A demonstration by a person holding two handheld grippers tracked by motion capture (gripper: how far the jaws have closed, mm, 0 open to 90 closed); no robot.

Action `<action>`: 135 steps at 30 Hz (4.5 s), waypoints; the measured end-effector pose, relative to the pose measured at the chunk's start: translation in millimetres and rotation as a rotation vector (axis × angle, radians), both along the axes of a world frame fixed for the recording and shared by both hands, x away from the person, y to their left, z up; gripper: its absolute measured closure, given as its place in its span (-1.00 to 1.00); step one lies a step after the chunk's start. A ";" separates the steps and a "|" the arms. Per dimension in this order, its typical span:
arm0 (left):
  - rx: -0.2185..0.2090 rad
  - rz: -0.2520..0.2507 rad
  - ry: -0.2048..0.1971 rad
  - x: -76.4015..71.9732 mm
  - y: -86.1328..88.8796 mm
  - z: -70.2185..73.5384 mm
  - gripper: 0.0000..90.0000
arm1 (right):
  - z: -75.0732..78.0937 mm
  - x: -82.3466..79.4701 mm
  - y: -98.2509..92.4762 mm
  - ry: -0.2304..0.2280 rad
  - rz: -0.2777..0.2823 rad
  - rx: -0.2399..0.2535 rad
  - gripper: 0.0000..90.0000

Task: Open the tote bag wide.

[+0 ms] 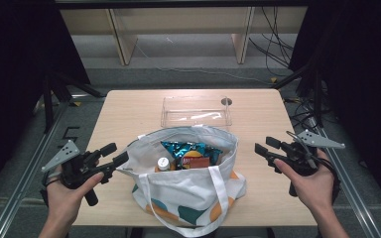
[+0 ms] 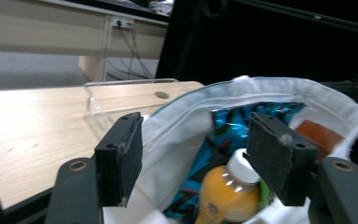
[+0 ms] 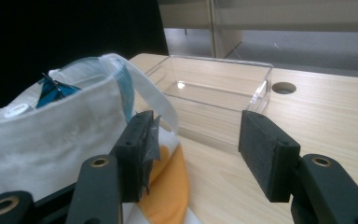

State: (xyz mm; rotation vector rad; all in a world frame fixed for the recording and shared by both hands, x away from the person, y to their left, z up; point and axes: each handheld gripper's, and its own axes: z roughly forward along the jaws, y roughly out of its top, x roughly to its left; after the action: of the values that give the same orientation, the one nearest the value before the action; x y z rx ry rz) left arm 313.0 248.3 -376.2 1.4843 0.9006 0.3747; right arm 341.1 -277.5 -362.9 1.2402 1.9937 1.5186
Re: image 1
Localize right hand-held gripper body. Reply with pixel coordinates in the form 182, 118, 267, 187
276, 129, 346, 197

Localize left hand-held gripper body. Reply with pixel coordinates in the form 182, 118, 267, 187
40, 139, 113, 207

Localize yellow bottle with white cap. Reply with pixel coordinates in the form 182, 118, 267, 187
154, 157, 177, 173

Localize blue potato chips bag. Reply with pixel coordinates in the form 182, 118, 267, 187
160, 141, 223, 171

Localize brown snack box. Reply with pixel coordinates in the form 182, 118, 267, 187
182, 156, 211, 170

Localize white dotted tote bag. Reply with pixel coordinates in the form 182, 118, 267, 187
116, 125, 247, 238

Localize clear plastic tray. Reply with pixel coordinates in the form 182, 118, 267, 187
160, 95, 233, 129

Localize person's right hand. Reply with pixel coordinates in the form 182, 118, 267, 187
273, 149, 336, 212

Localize person's left hand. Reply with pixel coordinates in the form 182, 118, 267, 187
47, 173, 105, 221

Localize black metal stand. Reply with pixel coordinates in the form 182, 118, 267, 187
42, 69, 105, 134
271, 61, 325, 129

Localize black curtain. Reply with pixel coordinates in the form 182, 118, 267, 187
288, 0, 381, 211
0, 0, 92, 207

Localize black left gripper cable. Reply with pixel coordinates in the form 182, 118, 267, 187
39, 171, 63, 207

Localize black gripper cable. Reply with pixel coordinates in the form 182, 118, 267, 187
39, 171, 63, 207
317, 158, 342, 203

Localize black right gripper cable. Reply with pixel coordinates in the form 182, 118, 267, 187
317, 158, 342, 203

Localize aluminium floor rail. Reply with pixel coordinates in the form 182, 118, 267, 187
0, 98, 77, 238
311, 124, 381, 238

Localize black floor cables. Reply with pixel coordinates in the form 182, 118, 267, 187
248, 6, 296, 77

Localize white floor cable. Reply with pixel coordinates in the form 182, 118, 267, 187
134, 42, 273, 85

